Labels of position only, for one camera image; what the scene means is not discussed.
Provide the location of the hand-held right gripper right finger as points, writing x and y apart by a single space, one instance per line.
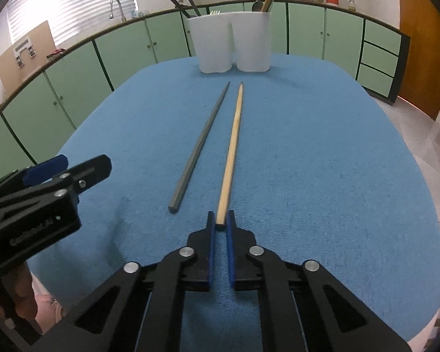
230 260

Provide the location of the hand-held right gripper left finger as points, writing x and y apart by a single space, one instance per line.
211 260

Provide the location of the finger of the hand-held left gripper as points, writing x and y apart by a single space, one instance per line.
46 170
93 170

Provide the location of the white two-compartment utensil holder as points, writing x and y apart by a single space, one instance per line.
214 44

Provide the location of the black plastic spoon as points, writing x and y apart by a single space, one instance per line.
257 6

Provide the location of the person's left hand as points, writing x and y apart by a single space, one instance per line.
24 304

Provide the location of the pink garment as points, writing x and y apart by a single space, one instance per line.
47 293

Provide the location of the grey chopstick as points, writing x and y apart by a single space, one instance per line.
198 150

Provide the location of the brown cardboard board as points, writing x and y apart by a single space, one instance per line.
25 66

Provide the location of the pink cloth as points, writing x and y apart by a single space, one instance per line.
55 53

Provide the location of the green base cabinet run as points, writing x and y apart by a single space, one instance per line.
132 44

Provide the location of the blue table mat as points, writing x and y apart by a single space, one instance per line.
315 154

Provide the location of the clear bottles by faucet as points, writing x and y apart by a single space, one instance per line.
139 14

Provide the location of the chrome kitchen faucet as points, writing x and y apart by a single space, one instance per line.
119 5

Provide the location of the white window blinds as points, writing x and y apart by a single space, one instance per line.
77 3

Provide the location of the green drawer unit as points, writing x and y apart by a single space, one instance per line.
379 55

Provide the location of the small glass jar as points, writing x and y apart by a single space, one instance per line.
352 5

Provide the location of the wooden door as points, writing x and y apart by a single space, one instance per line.
425 44

